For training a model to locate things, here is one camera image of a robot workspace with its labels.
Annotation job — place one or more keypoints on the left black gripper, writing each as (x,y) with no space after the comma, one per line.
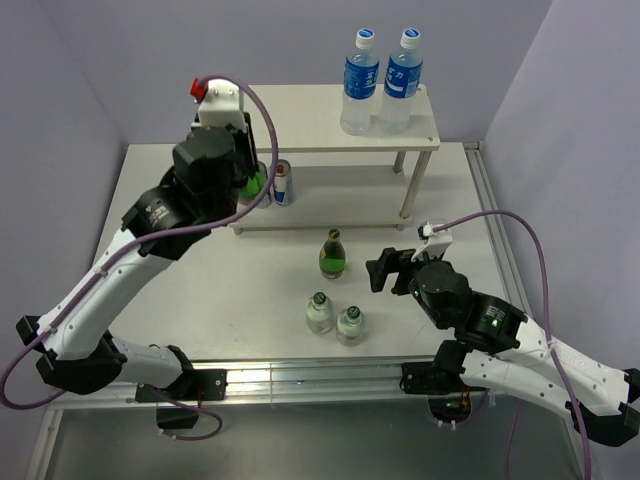
(252,156)

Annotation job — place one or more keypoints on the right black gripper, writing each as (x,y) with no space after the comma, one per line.
(389,261)

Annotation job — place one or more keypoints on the green glass bottle front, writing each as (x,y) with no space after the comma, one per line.
(254,185)

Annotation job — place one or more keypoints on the green glass bottle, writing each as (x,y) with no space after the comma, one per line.
(254,185)
(332,257)

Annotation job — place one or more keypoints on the clear glass bottle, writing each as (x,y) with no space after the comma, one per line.
(319,313)
(350,326)

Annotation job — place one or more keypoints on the Pocari Sweat bottle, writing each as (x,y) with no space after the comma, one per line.
(401,81)
(359,84)

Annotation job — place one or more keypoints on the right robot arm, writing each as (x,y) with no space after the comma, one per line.
(496,346)

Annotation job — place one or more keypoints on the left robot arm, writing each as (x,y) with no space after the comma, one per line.
(78,353)

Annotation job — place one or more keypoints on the white two-tier shelf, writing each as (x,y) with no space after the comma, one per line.
(343,181)

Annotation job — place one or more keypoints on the blue silver Red Bull can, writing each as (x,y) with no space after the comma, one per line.
(283,184)

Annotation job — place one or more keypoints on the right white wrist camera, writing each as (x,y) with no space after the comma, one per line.
(436,240)

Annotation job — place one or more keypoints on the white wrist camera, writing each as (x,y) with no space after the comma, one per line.
(220,104)
(436,240)

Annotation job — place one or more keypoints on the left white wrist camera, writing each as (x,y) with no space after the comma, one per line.
(220,104)

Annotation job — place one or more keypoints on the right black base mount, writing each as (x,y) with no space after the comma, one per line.
(448,398)

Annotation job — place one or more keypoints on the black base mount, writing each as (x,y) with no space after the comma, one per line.
(448,398)
(178,409)

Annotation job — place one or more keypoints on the aluminium right side rail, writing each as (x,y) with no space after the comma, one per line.
(507,266)

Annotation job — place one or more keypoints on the aluminium rail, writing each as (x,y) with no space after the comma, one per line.
(310,380)
(507,266)

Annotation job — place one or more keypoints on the aluminium front rail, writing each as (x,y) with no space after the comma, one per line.
(310,380)

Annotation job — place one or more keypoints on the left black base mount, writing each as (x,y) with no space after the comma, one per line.
(178,409)

